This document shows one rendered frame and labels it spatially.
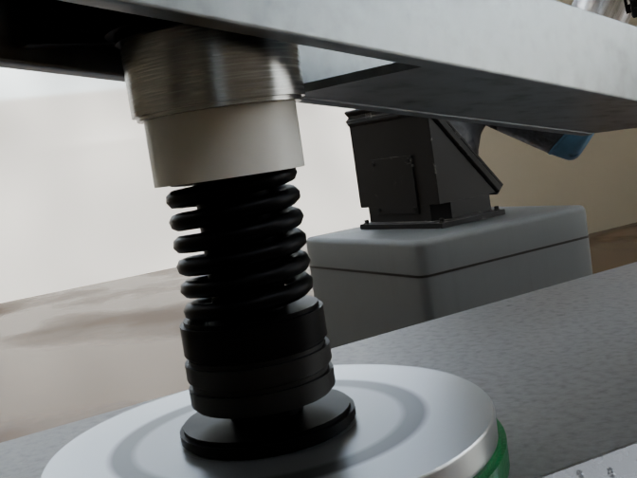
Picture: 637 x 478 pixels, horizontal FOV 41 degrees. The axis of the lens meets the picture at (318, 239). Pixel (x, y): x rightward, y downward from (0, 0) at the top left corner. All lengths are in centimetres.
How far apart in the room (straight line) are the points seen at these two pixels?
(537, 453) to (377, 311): 115
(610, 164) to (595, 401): 726
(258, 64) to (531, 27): 18
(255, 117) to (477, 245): 116
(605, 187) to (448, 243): 625
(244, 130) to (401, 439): 15
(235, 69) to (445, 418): 18
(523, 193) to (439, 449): 669
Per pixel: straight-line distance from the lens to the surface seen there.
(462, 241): 149
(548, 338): 65
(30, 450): 58
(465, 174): 163
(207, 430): 41
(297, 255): 40
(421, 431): 39
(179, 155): 37
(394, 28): 40
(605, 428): 47
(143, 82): 38
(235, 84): 37
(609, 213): 773
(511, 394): 53
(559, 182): 731
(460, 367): 60
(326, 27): 37
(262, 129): 37
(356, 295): 163
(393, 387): 46
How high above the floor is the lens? 102
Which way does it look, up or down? 6 degrees down
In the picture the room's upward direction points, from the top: 8 degrees counter-clockwise
